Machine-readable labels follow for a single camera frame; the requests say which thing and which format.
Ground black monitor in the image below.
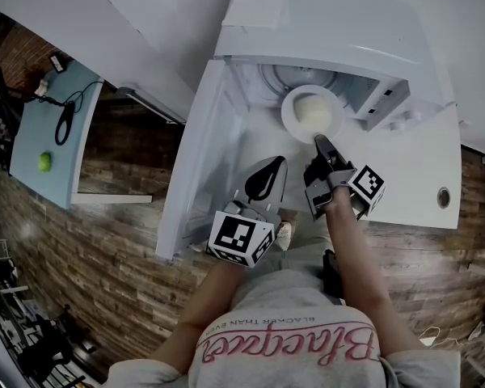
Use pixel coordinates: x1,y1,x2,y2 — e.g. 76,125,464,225
0,66,30,127

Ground white microwave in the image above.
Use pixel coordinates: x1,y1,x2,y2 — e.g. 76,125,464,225
154,0,459,264

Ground person's grey trousers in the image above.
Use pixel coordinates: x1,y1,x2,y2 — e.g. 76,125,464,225
262,215,335,283

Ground white desk with grommet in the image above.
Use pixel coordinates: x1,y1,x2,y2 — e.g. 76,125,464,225
161,95,464,259

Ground light blue table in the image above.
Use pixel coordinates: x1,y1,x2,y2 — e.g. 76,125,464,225
8,60,154,211

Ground black looped cable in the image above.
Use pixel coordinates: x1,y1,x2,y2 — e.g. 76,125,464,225
53,79,105,147

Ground person's right hand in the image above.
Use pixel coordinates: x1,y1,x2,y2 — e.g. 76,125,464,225
331,182,354,209

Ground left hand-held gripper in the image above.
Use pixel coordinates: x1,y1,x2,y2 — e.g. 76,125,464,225
206,155,289,269

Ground white round plate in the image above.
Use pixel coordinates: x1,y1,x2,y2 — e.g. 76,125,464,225
280,83,345,145

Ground white folded paper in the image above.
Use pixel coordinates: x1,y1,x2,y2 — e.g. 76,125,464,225
221,0,289,28

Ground person's left white shoe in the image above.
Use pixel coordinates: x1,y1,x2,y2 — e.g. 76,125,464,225
275,221,294,252

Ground person's right forearm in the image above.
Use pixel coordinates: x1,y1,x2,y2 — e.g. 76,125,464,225
323,202,426,360

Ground person's left forearm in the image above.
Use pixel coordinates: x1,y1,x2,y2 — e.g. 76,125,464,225
150,258,247,376

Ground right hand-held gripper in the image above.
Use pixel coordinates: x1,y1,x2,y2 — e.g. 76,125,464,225
302,133,388,222

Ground checkered cushion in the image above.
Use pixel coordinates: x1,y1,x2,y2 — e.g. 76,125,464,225
0,117,14,146

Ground person's grey printed shirt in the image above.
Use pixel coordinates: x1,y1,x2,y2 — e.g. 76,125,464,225
106,267,462,388

